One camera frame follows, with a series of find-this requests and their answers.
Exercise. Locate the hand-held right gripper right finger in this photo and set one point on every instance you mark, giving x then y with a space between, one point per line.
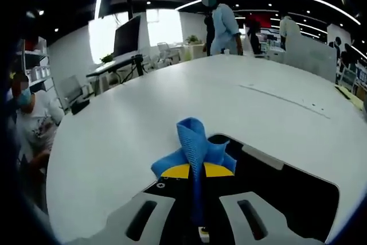
252 222

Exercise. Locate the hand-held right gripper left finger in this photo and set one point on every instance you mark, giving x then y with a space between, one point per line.
149 210

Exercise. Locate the blue cleaning cloth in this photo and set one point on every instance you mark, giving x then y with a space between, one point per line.
192 144

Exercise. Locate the small black box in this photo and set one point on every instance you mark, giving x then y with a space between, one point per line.
79 105

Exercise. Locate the grey office chair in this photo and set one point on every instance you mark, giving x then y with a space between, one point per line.
75 88

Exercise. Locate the green potted plant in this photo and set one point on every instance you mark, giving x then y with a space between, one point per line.
106 58
192 39

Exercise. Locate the yellow paper pad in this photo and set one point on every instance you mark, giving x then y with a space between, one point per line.
348 95

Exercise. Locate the dark computer monitor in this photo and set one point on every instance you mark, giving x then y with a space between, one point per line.
126 37

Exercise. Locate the white storage shelf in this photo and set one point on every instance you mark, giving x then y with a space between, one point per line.
37 61

